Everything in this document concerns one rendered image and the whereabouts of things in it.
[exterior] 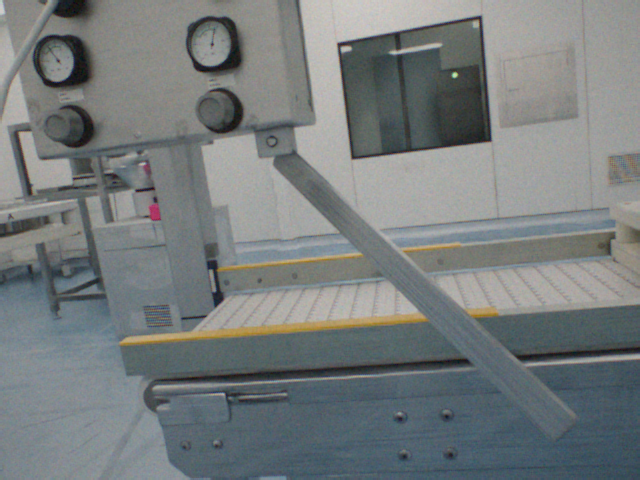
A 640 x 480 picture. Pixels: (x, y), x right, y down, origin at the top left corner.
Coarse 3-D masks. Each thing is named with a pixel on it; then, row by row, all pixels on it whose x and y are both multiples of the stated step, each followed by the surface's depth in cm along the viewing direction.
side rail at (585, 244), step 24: (504, 240) 69; (528, 240) 68; (552, 240) 68; (576, 240) 67; (600, 240) 67; (288, 264) 73; (312, 264) 73; (336, 264) 72; (360, 264) 72; (432, 264) 70; (456, 264) 70; (480, 264) 70; (504, 264) 69; (240, 288) 75
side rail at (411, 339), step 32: (480, 320) 43; (512, 320) 43; (544, 320) 43; (576, 320) 42; (608, 320) 42; (128, 352) 49; (160, 352) 48; (192, 352) 48; (224, 352) 47; (256, 352) 47; (288, 352) 47; (320, 352) 46; (352, 352) 46; (384, 352) 45; (416, 352) 45; (448, 352) 44
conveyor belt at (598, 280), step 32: (320, 288) 72; (352, 288) 70; (384, 288) 68; (448, 288) 64; (480, 288) 62; (512, 288) 61; (544, 288) 59; (576, 288) 58; (608, 288) 56; (224, 320) 64; (256, 320) 62; (288, 320) 61; (320, 320) 59; (512, 352) 45; (544, 352) 45
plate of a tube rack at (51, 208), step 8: (24, 208) 101; (32, 208) 101; (40, 208) 102; (48, 208) 104; (56, 208) 106; (64, 208) 107; (72, 208) 109; (0, 216) 95; (16, 216) 98; (24, 216) 99; (32, 216) 101; (0, 224) 95
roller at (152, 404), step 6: (174, 378) 52; (180, 378) 52; (186, 378) 53; (192, 378) 55; (150, 384) 51; (156, 384) 50; (150, 390) 51; (144, 396) 51; (150, 396) 51; (144, 402) 51; (150, 402) 51; (156, 402) 51; (150, 408) 51; (156, 408) 51
